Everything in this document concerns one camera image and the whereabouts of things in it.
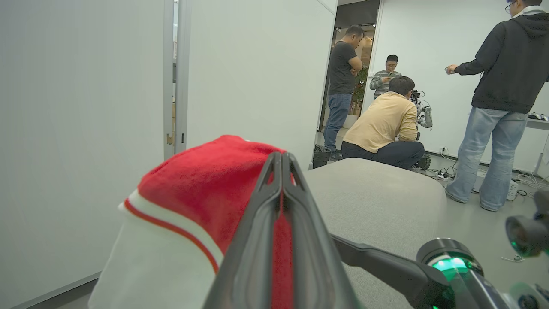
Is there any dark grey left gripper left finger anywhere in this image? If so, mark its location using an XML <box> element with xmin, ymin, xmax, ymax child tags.
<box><xmin>202</xmin><ymin>151</ymin><xmax>284</xmax><ymax>309</ymax></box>

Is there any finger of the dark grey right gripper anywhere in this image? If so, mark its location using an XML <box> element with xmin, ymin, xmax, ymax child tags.
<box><xmin>330</xmin><ymin>234</ymin><xmax>455</xmax><ymax>309</ymax></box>

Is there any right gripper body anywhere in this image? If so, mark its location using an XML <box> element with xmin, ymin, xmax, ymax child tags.
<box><xmin>417</xmin><ymin>238</ymin><xmax>515</xmax><ymax>309</ymax></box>

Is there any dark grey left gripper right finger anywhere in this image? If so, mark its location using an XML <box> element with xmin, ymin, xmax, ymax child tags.
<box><xmin>282</xmin><ymin>152</ymin><xmax>362</xmax><ymax>309</ymax></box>

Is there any red and white clothing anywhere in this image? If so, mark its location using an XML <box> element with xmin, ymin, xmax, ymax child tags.
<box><xmin>88</xmin><ymin>135</ymin><xmax>296</xmax><ymax>309</ymax></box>

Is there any grey fabric sofa seat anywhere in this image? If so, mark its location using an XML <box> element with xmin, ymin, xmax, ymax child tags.
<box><xmin>300</xmin><ymin>158</ymin><xmax>449</xmax><ymax>309</ymax></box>

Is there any black waste bin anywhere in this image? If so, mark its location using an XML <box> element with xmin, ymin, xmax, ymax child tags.
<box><xmin>312</xmin><ymin>145</ymin><xmax>332</xmax><ymax>169</ymax></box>

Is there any white box on floor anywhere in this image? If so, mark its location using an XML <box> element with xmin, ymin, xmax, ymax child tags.
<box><xmin>472</xmin><ymin>171</ymin><xmax>519</xmax><ymax>201</ymax></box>

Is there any crouching man in yellow shirt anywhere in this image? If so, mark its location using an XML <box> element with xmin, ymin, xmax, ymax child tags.
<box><xmin>341</xmin><ymin>76</ymin><xmax>426</xmax><ymax>169</ymax></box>

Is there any white and grey background robot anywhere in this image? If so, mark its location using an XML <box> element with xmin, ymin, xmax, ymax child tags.
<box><xmin>410</xmin><ymin>89</ymin><xmax>434</xmax><ymax>171</ymax></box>

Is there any green potted plant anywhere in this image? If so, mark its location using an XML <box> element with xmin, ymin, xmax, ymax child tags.
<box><xmin>352</xmin><ymin>64</ymin><xmax>369</xmax><ymax>116</ymax></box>

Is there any white table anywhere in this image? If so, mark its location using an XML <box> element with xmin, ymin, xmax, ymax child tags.
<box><xmin>527</xmin><ymin>112</ymin><xmax>549</xmax><ymax>174</ymax></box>

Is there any man in striped sweater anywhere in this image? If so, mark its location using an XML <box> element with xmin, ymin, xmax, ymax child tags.
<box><xmin>370</xmin><ymin>55</ymin><xmax>403</xmax><ymax>99</ymax></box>

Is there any man in dark t-shirt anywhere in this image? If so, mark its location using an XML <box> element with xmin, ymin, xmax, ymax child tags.
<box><xmin>323</xmin><ymin>25</ymin><xmax>366</xmax><ymax>161</ymax></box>

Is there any man in black hoodie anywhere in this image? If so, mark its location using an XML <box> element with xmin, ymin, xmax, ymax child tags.
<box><xmin>444</xmin><ymin>0</ymin><xmax>549</xmax><ymax>212</ymax></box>

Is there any grey partition frame post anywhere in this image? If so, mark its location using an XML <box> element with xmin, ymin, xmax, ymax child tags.
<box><xmin>163</xmin><ymin>0</ymin><xmax>192</xmax><ymax>161</ymax></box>

